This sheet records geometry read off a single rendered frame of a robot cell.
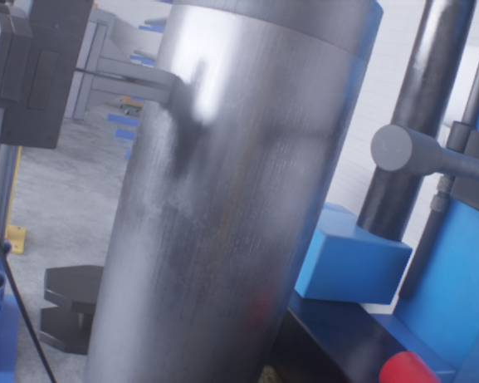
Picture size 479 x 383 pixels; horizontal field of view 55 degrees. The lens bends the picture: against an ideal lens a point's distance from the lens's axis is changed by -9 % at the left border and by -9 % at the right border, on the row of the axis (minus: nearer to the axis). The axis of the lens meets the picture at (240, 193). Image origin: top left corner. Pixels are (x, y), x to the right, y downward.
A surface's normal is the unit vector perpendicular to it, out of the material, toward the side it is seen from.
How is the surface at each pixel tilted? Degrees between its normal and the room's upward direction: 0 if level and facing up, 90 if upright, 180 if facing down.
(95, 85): 90
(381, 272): 90
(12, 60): 90
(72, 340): 0
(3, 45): 90
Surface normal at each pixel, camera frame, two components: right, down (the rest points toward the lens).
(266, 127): 0.11, 0.26
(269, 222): 0.41, 0.33
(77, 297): 0.29, -0.93
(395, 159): -0.64, -0.01
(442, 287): -0.90, -0.18
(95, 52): 0.64, 0.36
